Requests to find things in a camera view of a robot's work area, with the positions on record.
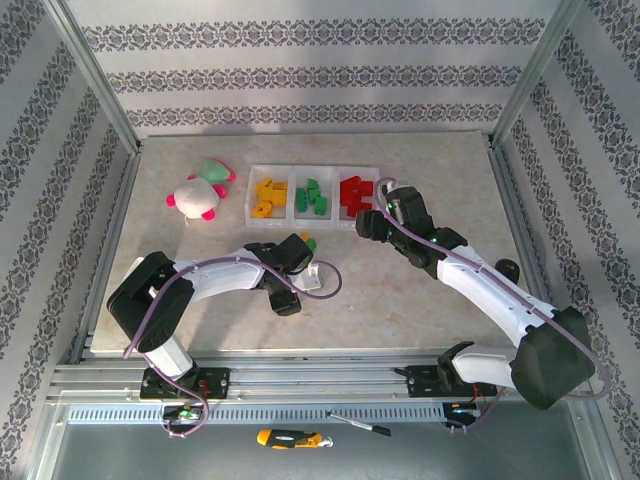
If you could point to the green lego brick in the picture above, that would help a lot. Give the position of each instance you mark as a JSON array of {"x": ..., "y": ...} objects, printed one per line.
[
  {"x": 301, "y": 198},
  {"x": 313, "y": 186},
  {"x": 311, "y": 244},
  {"x": 320, "y": 204}
]

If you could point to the red lego brick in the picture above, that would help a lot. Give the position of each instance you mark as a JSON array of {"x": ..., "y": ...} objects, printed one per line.
[
  {"x": 366, "y": 188},
  {"x": 361, "y": 206},
  {"x": 351, "y": 184},
  {"x": 348, "y": 199}
]

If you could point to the yellow lego brick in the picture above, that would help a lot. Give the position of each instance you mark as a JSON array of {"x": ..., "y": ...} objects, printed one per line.
[
  {"x": 264, "y": 188},
  {"x": 279, "y": 192}
]

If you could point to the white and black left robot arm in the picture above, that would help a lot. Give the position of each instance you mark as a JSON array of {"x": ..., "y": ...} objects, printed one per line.
[{"x": 225, "y": 277}]

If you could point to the white plastic bin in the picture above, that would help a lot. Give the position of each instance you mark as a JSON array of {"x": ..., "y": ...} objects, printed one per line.
[
  {"x": 302, "y": 220},
  {"x": 282, "y": 215},
  {"x": 345, "y": 222}
]

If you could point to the yellow round lego piece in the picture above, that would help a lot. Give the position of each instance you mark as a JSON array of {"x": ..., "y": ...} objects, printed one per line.
[{"x": 262, "y": 209}]

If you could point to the black round knob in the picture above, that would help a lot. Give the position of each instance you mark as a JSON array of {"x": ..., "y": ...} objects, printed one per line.
[{"x": 507, "y": 266}]

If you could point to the green and pink plush toy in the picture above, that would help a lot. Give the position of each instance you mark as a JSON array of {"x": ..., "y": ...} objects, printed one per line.
[{"x": 215, "y": 171}]

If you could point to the white and pink plush toy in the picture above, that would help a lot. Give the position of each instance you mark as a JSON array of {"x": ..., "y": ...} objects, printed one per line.
[{"x": 195, "y": 196}]

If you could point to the small right circuit board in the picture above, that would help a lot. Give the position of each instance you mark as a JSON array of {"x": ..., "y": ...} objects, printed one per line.
[{"x": 462, "y": 410}]

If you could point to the small circuit board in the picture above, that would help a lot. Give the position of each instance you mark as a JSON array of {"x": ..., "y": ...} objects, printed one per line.
[
  {"x": 185, "y": 413},
  {"x": 462, "y": 410}
]

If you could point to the small left circuit board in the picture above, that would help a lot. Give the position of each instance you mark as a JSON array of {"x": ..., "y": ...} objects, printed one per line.
[{"x": 185, "y": 413}]

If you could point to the grey metal bottom tray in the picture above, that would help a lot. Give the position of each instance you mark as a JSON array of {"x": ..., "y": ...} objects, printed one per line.
[{"x": 450, "y": 455}]

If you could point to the aluminium side frame rail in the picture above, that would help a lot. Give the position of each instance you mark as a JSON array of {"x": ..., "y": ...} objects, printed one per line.
[
  {"x": 517, "y": 225},
  {"x": 108, "y": 250}
]

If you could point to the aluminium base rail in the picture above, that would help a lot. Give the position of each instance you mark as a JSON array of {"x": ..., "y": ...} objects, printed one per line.
[{"x": 320, "y": 380}]

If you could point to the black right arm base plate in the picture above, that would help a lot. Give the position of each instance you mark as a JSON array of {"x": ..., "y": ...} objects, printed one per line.
[{"x": 422, "y": 382}]

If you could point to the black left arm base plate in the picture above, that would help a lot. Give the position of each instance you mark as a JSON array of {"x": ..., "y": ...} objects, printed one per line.
[{"x": 217, "y": 382}]

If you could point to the aluminium frame post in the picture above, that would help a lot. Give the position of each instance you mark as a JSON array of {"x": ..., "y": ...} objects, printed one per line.
[
  {"x": 533, "y": 75},
  {"x": 94, "y": 75}
]

